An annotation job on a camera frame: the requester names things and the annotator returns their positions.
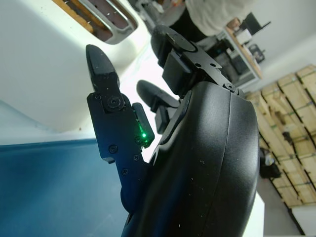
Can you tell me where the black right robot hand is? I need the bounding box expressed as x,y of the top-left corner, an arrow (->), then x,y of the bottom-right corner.
85,24 -> 260,237

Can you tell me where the person in white top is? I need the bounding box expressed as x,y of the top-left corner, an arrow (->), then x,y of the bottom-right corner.
145,0 -> 250,43

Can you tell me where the white two-slot toaster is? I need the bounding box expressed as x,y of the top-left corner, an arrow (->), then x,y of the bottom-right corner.
0,0 -> 149,132

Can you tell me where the stack of wooden crates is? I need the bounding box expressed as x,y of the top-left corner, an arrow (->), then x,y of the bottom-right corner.
246,63 -> 316,208

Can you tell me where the background desk with equipment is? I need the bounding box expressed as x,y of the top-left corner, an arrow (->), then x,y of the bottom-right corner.
204,11 -> 272,86

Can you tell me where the dark blue plastic tray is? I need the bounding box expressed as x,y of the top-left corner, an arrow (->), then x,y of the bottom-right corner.
0,99 -> 149,237

